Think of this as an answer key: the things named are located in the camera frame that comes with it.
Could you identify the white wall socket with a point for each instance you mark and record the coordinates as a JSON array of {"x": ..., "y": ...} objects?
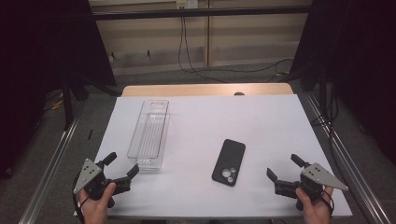
[{"x": 186, "y": 3}]

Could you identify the black phone case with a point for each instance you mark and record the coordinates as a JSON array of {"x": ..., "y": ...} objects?
[{"x": 229, "y": 162}]

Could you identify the person's right hand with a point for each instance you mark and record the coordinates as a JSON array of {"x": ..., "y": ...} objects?
[{"x": 316, "y": 211}]

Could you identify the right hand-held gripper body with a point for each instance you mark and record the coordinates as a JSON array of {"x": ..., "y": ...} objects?
[{"x": 314, "y": 179}]

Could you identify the small black stick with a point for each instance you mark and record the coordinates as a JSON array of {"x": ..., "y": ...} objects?
[{"x": 90, "y": 134}]

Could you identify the person's left hand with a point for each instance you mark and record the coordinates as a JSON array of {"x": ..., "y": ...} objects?
[{"x": 95, "y": 210}]

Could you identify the black horizontal bar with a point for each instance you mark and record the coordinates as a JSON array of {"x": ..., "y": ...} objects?
[{"x": 199, "y": 13}]

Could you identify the white table cover sheet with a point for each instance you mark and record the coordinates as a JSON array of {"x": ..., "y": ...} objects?
[{"x": 243, "y": 124}]

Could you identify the small black wall hook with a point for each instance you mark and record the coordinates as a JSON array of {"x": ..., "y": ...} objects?
[{"x": 148, "y": 53}]

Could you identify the black curtain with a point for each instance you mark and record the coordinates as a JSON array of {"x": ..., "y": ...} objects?
[
  {"x": 46, "y": 62},
  {"x": 358, "y": 62}
]

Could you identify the dark table grommet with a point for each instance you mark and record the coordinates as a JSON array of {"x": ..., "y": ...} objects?
[{"x": 239, "y": 93}]

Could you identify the black metal stand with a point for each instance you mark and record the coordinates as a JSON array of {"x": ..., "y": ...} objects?
[
  {"x": 323, "y": 93},
  {"x": 67, "y": 102}
]

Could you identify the clear plastic tray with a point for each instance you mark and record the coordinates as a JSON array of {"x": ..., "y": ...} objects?
[{"x": 149, "y": 133}]

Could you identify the aluminium rail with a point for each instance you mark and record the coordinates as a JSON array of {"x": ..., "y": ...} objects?
[
  {"x": 351, "y": 168},
  {"x": 49, "y": 174}
]

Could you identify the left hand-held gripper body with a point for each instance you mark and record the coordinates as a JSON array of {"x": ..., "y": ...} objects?
[{"x": 88, "y": 175}]

